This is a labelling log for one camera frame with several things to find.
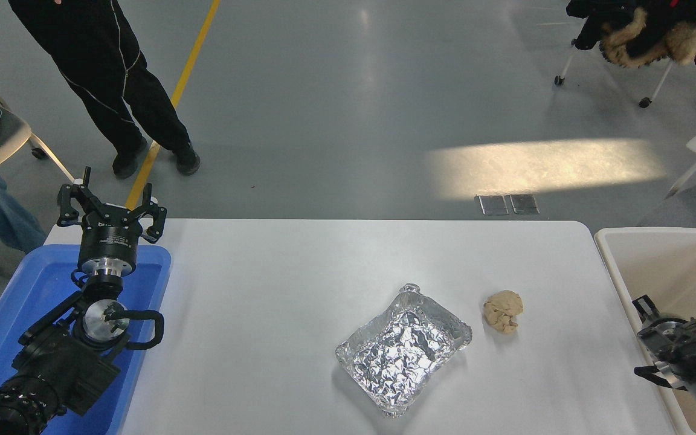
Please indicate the white-legged wheeled chair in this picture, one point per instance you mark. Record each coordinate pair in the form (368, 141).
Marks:
(662, 81)

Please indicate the beige wheeled chair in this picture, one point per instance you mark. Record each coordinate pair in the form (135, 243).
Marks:
(6, 136)

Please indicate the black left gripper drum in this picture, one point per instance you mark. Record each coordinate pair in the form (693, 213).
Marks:
(109, 238)

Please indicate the grey chair with white armrest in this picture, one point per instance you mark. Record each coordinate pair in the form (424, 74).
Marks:
(695, 208)

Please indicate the large pale bin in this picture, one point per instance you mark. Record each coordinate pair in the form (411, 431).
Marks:
(674, 260)

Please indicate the blue plastic tray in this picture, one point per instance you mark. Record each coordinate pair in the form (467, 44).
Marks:
(34, 284)

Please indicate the crumpled tan paper ball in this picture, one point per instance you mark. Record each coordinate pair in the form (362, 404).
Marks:
(503, 311)

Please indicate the metal floor outlet plate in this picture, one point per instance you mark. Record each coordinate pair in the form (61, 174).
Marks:
(493, 205)
(524, 203)

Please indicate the foil tray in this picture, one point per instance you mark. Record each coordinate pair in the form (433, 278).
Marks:
(402, 350)

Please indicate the black coat with fur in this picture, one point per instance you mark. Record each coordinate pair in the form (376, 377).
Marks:
(656, 30)

